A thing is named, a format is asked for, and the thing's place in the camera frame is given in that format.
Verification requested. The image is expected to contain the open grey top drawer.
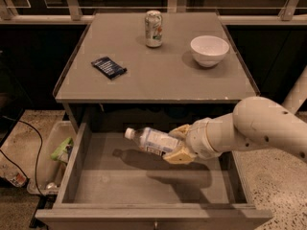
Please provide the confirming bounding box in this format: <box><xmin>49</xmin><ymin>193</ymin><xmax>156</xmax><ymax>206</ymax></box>
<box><xmin>36</xmin><ymin>124</ymin><xmax>272</xmax><ymax>230</ymax></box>

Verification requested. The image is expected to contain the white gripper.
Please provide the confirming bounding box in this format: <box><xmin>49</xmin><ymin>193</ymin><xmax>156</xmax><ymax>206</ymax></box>
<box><xmin>163</xmin><ymin>118</ymin><xmax>221</xmax><ymax>164</ymax></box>

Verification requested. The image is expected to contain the grey wooden cabinet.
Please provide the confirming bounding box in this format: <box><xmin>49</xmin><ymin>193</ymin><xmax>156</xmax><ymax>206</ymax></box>
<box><xmin>54</xmin><ymin>12</ymin><xmax>259</xmax><ymax>126</ymax></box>

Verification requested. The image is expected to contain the green bag in bin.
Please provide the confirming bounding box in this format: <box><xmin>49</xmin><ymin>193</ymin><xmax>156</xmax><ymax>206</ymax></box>
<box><xmin>51</xmin><ymin>137</ymin><xmax>74</xmax><ymax>164</ymax></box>

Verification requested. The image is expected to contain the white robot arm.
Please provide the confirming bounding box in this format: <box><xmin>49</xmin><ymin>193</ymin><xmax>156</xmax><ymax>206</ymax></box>
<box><xmin>163</xmin><ymin>69</ymin><xmax>307</xmax><ymax>164</ymax></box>

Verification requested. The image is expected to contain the dark blue snack packet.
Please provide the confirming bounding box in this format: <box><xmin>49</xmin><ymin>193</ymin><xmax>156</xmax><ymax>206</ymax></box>
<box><xmin>91</xmin><ymin>57</ymin><xmax>127</xmax><ymax>80</ymax></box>

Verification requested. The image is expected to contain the clear plastic bin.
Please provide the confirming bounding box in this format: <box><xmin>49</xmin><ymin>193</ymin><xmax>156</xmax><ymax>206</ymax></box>
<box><xmin>27</xmin><ymin>121</ymin><xmax>76</xmax><ymax>195</ymax></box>

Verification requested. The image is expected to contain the small colourful packet on floor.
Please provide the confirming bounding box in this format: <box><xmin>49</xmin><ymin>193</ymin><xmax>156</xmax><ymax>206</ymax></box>
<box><xmin>1</xmin><ymin>165</ymin><xmax>28</xmax><ymax>188</ymax></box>

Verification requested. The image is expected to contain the blue plastic bottle white cap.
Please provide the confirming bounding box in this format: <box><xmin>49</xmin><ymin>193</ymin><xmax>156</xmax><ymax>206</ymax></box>
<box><xmin>125</xmin><ymin>127</ymin><xmax>181</xmax><ymax>156</ymax></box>

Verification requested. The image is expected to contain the white green soda can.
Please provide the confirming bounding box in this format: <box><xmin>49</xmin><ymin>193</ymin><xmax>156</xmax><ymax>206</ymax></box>
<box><xmin>145</xmin><ymin>10</ymin><xmax>162</xmax><ymax>48</ymax></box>

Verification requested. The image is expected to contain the black cable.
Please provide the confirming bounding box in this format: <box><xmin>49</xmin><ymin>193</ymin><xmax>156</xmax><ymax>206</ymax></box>
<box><xmin>0</xmin><ymin>115</ymin><xmax>46</xmax><ymax>196</ymax></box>

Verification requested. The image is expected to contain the white ceramic bowl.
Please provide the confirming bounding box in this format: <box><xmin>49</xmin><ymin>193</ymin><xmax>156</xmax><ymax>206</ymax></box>
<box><xmin>190</xmin><ymin>35</ymin><xmax>230</xmax><ymax>67</ymax></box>

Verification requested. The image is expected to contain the metal railing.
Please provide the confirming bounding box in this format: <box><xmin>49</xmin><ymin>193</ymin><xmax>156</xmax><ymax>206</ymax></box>
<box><xmin>0</xmin><ymin>0</ymin><xmax>307</xmax><ymax>25</ymax></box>

